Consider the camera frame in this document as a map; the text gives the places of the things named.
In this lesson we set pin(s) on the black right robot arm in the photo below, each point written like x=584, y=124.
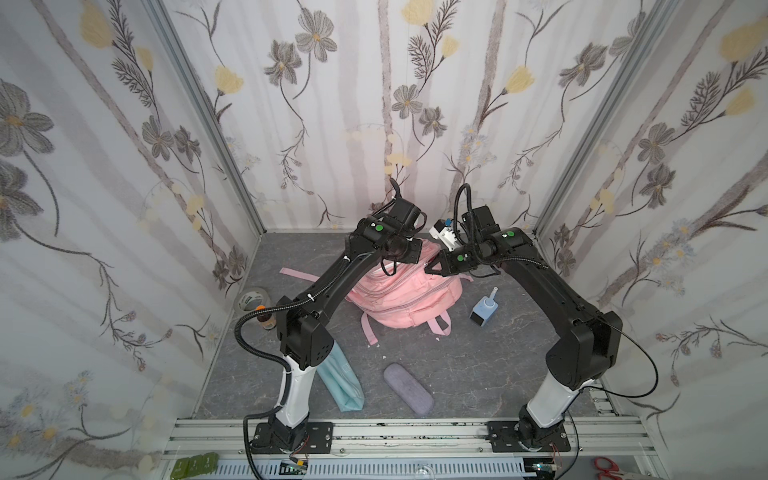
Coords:
x=588, y=338

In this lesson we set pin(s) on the red handled scissors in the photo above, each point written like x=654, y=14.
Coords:
x=607, y=469

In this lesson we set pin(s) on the green connector block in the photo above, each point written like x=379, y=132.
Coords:
x=194, y=466

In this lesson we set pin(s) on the purple glasses case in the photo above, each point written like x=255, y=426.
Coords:
x=408, y=389

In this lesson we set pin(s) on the light blue stamp device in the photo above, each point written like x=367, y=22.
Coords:
x=485, y=308

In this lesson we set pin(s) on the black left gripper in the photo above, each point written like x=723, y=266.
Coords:
x=405, y=248

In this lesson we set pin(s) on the teal pencil pouch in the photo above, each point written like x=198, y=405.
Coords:
x=341, y=381

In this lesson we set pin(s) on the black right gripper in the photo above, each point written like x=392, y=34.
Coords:
x=442, y=264

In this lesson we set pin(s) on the white tape roll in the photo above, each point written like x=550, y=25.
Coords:
x=253, y=299

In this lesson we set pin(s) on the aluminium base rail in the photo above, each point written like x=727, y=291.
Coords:
x=458, y=448

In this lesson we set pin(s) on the pink student backpack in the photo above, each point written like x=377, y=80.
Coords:
x=409, y=298

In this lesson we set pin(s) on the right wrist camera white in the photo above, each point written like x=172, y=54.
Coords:
x=442, y=230

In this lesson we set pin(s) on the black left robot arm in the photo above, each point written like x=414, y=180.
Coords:
x=389, y=233

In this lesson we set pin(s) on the orange cap brown bottle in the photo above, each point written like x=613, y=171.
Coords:
x=266, y=320

